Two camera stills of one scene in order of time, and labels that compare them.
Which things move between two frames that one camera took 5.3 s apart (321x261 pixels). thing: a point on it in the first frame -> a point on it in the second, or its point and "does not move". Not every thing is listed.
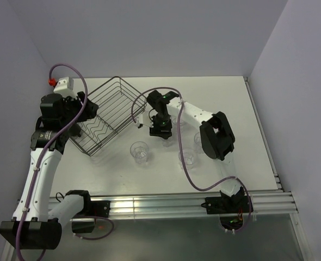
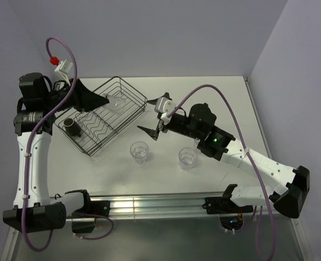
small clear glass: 168,142 -> 116,105
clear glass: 190,156 does not move
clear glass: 140,150 does not move
